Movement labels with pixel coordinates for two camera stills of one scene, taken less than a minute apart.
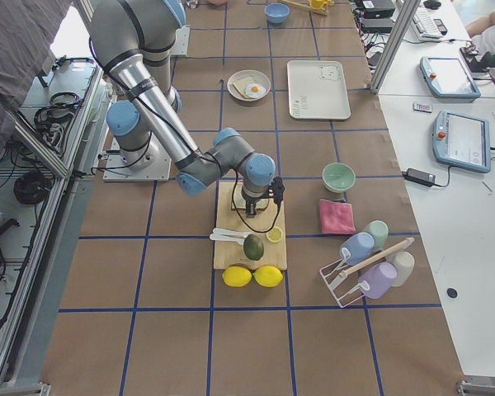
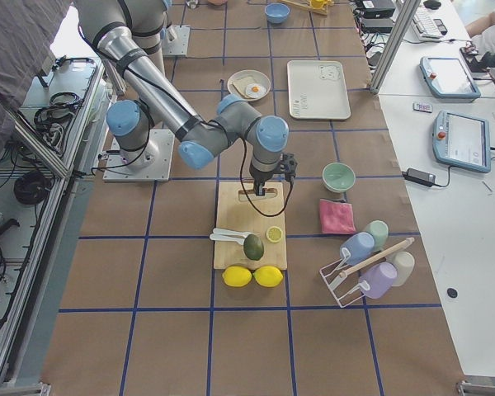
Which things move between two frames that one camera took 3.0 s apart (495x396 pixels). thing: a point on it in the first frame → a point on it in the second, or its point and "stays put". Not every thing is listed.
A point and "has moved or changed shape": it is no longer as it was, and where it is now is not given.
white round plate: x=248 y=85 stays put
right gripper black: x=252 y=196 → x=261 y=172
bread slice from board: x=239 y=201 has moved or changed shape
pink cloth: x=337 y=218 stays put
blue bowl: x=276 y=12 stays put
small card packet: x=422 y=107 stays put
